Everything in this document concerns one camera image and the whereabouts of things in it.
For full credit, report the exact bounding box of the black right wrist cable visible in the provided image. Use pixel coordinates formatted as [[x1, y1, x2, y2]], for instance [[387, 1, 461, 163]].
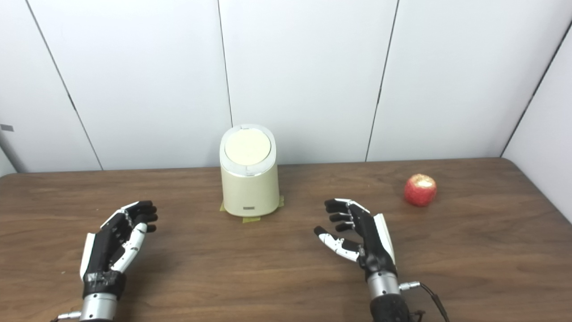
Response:
[[399, 281, 450, 322]]

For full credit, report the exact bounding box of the cream-colored bin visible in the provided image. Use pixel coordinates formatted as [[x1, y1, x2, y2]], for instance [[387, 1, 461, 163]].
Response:
[[219, 124, 280, 217]]

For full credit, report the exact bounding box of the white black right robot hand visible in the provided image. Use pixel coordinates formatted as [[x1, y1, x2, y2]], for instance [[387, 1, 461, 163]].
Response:
[[314, 199, 398, 282]]

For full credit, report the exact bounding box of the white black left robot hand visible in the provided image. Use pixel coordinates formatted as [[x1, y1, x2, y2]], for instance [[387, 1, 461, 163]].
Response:
[[80, 201, 159, 299]]

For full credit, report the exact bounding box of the red apple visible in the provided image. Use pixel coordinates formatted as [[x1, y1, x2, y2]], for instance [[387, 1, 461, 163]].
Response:
[[404, 174, 437, 207]]

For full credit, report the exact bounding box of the round cream bin lid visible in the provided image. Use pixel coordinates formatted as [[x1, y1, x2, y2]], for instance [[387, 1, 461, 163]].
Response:
[[224, 127, 272, 166]]

